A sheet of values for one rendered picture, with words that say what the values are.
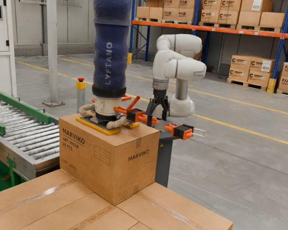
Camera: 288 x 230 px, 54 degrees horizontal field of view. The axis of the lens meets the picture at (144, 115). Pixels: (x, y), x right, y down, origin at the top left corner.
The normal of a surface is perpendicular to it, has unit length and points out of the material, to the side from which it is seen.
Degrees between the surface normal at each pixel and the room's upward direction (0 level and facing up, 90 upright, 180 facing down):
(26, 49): 90
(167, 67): 87
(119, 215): 0
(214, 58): 90
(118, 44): 78
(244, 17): 90
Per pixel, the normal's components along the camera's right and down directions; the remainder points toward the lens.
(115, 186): 0.73, 0.27
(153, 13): -0.69, 0.18
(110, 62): 0.16, -0.02
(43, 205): 0.07, -0.95
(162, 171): 0.49, 0.31
